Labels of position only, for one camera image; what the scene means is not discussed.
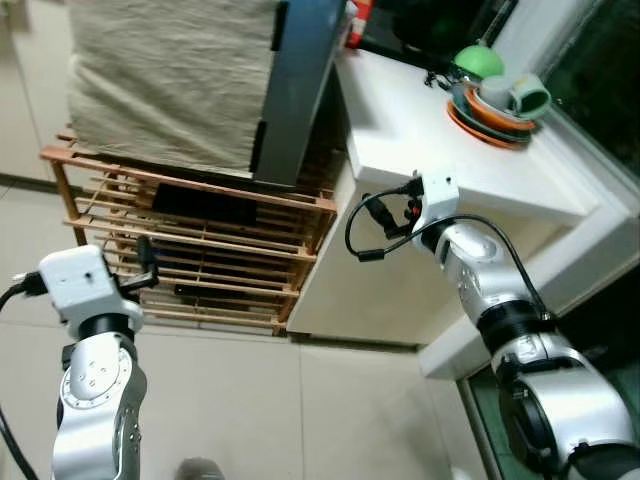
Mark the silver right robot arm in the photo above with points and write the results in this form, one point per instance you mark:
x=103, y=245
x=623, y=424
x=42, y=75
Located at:
x=560, y=400

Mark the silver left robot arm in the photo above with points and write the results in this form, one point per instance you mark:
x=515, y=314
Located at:
x=95, y=400

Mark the beige cloth on fridge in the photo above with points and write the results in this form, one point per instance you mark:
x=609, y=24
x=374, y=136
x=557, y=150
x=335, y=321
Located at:
x=170, y=80

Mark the wooden slatted rack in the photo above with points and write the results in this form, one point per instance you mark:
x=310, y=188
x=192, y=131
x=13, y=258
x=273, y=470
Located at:
x=200, y=260

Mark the white side cabinet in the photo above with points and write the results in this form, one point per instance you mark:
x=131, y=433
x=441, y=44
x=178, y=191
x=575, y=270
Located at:
x=420, y=140

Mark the orange bowl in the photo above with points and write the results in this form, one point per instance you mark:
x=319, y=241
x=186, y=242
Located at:
x=490, y=117

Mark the green grey mug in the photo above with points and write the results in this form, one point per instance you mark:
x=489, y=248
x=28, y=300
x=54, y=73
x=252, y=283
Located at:
x=525, y=97

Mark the green upturned bowl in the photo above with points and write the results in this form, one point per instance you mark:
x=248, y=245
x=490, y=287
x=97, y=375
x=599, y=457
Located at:
x=480, y=60

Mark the red packet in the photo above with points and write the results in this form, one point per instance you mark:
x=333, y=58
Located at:
x=360, y=22

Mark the grey robot foot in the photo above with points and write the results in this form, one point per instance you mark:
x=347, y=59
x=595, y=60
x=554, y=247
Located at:
x=200, y=470

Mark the beige kitchen cabinet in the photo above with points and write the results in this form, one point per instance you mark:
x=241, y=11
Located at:
x=30, y=90

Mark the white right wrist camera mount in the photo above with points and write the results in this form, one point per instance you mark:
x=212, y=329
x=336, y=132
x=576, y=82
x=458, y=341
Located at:
x=438, y=200

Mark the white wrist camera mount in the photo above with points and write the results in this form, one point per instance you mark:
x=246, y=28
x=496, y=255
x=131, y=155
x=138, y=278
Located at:
x=438, y=200
x=75, y=280

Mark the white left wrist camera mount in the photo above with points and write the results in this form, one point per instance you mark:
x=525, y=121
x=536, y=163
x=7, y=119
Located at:
x=75, y=280

